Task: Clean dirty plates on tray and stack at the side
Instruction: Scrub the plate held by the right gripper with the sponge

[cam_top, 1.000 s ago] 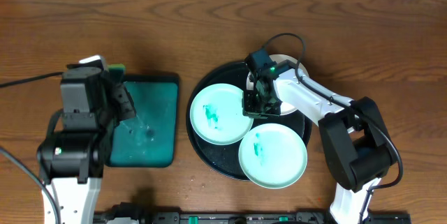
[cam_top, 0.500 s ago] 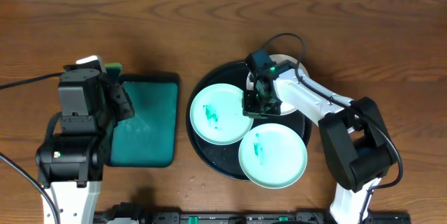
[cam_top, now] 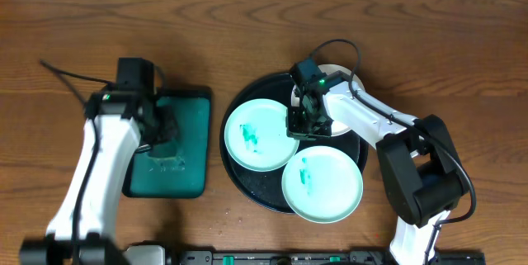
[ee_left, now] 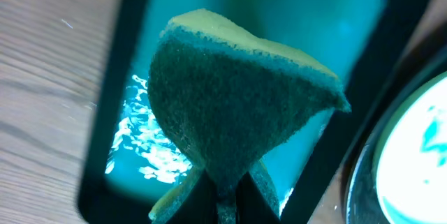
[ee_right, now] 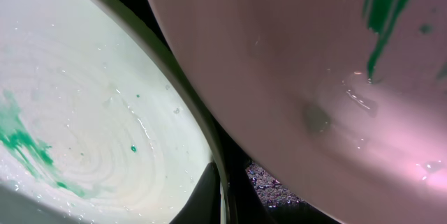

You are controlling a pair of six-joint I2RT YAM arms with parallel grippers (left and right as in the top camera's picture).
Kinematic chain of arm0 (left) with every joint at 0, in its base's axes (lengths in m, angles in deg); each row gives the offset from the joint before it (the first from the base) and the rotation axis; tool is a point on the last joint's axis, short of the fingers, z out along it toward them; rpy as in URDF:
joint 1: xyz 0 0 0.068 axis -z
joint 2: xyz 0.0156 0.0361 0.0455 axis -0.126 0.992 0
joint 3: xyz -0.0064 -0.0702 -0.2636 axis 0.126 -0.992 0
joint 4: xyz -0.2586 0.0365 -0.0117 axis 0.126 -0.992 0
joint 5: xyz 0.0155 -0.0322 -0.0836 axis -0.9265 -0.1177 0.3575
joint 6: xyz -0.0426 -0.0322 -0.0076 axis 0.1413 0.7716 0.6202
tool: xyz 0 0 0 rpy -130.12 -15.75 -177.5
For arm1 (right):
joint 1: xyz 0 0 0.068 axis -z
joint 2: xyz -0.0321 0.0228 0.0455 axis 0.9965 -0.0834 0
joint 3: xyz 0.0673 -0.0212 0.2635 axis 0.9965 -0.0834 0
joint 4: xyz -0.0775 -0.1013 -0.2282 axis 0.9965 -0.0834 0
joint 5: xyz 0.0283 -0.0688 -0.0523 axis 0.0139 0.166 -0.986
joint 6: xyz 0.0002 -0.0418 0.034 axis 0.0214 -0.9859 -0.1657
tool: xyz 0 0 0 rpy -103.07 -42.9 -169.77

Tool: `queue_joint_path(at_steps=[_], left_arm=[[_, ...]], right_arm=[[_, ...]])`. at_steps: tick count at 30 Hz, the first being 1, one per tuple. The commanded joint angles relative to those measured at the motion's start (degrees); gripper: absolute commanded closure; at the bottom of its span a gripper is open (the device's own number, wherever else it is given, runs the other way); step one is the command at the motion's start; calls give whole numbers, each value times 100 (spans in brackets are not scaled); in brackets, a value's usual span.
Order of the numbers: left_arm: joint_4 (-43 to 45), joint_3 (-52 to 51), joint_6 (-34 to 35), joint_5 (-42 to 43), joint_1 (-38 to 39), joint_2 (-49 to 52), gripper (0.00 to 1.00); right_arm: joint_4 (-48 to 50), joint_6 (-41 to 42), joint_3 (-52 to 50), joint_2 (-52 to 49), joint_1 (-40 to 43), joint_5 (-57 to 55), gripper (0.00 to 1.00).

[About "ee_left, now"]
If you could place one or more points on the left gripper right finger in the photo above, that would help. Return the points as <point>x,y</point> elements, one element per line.
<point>252,208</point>

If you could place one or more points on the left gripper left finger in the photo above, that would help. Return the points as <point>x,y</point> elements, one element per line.
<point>200,207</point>

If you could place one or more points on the green yellow scrub sponge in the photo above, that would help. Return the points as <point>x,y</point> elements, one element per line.
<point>225,98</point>

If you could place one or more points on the mint plate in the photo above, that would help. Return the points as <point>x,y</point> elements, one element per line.
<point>411,171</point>

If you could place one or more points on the black round serving tray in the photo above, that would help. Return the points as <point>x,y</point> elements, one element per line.
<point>361,204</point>

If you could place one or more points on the black rectangular water tray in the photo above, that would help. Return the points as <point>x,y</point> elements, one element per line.
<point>131,164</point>

